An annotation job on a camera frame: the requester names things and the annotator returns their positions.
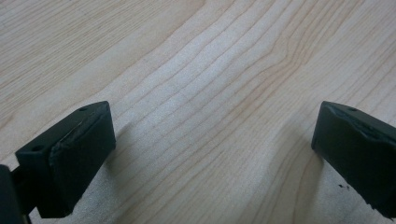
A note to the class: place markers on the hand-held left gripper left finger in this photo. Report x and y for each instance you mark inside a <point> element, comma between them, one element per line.
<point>71,155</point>

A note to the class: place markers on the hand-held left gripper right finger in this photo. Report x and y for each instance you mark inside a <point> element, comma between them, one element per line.
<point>358,149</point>

